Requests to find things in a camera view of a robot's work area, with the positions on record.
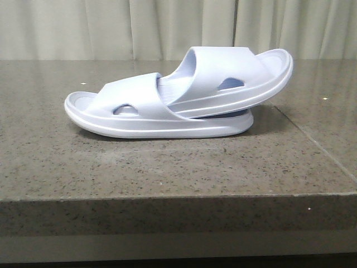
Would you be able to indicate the light blue slipper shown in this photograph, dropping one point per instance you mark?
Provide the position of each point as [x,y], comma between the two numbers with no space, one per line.
[219,80]
[132,108]

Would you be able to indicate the beige curtain backdrop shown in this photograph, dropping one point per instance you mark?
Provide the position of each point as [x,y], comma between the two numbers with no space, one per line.
[164,30]

